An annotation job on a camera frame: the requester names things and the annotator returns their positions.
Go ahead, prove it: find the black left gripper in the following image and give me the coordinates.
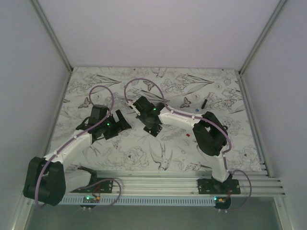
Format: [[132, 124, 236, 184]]
[[100, 110, 131, 140]]

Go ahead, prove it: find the black fuse box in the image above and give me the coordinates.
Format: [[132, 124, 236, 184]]
[[143, 124, 162, 137]]

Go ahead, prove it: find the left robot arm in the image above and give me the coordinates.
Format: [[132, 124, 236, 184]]
[[23, 105, 131, 206]]

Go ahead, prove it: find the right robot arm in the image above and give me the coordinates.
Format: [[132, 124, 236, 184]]
[[128, 96, 230, 194]]

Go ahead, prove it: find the left controller board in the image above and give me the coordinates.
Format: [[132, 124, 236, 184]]
[[80, 195, 100, 211]]

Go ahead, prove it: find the controller board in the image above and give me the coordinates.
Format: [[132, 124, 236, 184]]
[[214, 197, 231, 212], [80, 195, 100, 211]]

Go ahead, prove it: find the right controller board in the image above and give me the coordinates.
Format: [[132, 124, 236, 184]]
[[214, 197, 231, 212]]

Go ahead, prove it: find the black handled screwdriver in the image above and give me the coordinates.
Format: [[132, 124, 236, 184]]
[[201, 93, 211, 110]]

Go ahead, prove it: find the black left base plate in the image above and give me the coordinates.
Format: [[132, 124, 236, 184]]
[[72, 178, 114, 194]]

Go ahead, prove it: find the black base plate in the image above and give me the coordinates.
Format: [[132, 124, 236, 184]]
[[72, 178, 114, 194], [197, 178, 241, 195]]

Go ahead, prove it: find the slotted cable duct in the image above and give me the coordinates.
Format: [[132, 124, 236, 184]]
[[60, 195, 215, 207]]

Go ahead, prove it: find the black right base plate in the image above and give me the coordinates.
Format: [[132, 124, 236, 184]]
[[197, 178, 241, 195]]

